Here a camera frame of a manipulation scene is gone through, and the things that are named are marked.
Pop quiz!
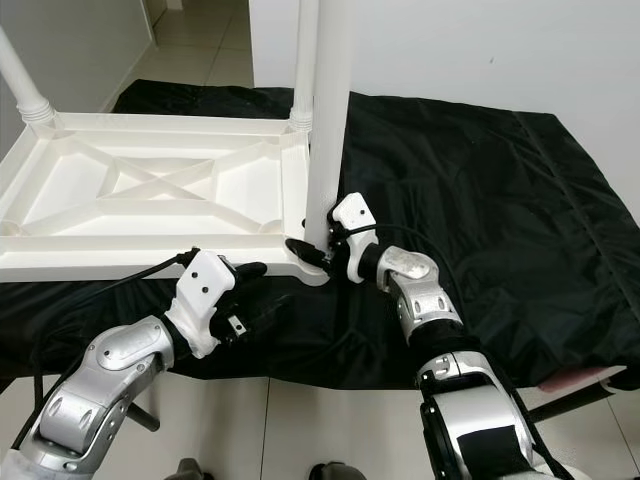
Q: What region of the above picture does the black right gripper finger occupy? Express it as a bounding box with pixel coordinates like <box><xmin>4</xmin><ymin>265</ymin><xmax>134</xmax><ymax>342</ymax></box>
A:
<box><xmin>285</xmin><ymin>238</ymin><xmax>330</xmax><ymax>268</ymax></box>

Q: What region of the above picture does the white plastic children table top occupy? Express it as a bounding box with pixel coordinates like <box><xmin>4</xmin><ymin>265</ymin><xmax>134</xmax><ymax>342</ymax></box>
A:
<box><xmin>0</xmin><ymin>110</ymin><xmax>331</xmax><ymax>286</ymax></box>

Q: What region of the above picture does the black metal work table leg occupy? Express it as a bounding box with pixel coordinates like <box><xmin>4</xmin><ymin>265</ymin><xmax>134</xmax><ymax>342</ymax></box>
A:
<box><xmin>130</xmin><ymin>405</ymin><xmax>161</xmax><ymax>433</ymax></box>
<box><xmin>530</xmin><ymin>385</ymin><xmax>631</xmax><ymax>426</ymax></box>

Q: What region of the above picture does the grey left robot foot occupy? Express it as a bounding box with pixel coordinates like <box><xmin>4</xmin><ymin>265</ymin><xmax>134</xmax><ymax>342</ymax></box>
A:
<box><xmin>178</xmin><ymin>458</ymin><xmax>206</xmax><ymax>480</ymax></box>

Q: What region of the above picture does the grey robot foot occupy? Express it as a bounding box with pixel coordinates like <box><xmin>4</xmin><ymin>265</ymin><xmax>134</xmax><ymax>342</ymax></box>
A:
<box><xmin>178</xmin><ymin>458</ymin><xmax>206</xmax><ymax>480</ymax></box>
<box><xmin>310</xmin><ymin>463</ymin><xmax>361</xmax><ymax>480</ymax></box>

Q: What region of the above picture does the grey right robot foot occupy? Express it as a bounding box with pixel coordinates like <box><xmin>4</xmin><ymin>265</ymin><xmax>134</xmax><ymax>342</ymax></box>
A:
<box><xmin>310</xmin><ymin>463</ymin><xmax>361</xmax><ymax>480</ymax></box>

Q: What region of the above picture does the black cloth table cover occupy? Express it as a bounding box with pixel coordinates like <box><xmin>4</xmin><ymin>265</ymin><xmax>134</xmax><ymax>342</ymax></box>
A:
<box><xmin>0</xmin><ymin>80</ymin><xmax>640</xmax><ymax>391</ymax></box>

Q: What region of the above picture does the pink table corner piece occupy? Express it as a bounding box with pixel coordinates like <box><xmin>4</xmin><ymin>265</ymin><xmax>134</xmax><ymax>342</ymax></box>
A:
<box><xmin>540</xmin><ymin>365</ymin><xmax>631</xmax><ymax>393</ymax></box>

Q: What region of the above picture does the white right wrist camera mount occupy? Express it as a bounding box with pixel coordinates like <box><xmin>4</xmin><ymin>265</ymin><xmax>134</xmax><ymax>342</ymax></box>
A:
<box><xmin>330</xmin><ymin>192</ymin><xmax>379</xmax><ymax>284</ymax></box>

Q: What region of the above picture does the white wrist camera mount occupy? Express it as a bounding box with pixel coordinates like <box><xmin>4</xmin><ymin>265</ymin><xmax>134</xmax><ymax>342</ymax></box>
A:
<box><xmin>330</xmin><ymin>192</ymin><xmax>379</xmax><ymax>284</ymax></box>
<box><xmin>165</xmin><ymin>250</ymin><xmax>239</xmax><ymax>359</ymax></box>

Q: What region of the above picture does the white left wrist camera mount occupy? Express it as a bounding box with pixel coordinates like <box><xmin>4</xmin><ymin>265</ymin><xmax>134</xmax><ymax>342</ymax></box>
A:
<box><xmin>165</xmin><ymin>250</ymin><xmax>239</xmax><ymax>359</ymax></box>

